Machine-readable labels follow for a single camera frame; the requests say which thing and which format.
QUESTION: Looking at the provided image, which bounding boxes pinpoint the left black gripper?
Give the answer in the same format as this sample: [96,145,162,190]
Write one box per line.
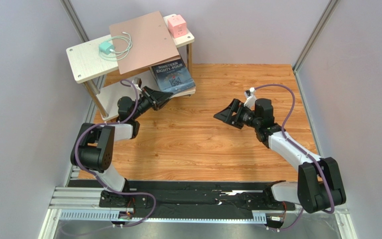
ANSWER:
[131,85,174,120]

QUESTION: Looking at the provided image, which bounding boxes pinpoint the blue-grey 1984 book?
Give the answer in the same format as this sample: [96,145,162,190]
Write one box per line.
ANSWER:
[150,58,196,94]

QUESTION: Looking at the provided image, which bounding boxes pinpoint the orange 78-storey treehouse book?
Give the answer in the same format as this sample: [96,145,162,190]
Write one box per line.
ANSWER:
[172,87,196,98]

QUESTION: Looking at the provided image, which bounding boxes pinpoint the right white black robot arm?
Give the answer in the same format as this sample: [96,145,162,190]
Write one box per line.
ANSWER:
[213,98,347,213]

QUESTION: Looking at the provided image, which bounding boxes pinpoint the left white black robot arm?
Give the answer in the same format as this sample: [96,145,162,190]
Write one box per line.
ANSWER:
[71,86,173,207]

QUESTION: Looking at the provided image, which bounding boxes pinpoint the brown file folder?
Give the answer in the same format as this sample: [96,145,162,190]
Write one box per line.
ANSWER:
[109,11,180,74]

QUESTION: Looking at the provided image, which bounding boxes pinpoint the white two-tier shelf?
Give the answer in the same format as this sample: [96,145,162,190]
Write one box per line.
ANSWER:
[66,14,194,121]

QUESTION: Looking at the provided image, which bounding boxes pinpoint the mint green charger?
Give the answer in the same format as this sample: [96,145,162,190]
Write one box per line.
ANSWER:
[98,41,115,55]

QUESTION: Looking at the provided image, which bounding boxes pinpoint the pink cube power socket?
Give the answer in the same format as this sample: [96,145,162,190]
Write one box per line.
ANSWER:
[167,15,188,38]

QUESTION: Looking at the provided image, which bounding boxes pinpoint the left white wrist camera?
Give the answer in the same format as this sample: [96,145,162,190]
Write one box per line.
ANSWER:
[132,77,142,92]

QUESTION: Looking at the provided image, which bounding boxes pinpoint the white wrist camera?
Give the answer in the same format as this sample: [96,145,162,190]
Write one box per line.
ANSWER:
[132,77,142,92]
[244,87,257,108]

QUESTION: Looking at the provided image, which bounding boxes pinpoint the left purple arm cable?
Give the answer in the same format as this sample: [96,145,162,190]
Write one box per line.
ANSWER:
[74,79,157,230]

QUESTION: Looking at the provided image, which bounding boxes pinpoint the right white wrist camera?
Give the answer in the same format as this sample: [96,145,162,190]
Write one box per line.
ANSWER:
[244,87,257,108]

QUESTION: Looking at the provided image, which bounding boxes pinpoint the mint white charger cable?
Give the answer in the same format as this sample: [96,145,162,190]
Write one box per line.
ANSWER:
[98,31,133,62]

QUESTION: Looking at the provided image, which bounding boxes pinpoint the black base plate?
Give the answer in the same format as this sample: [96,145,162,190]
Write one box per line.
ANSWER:
[68,179,296,220]

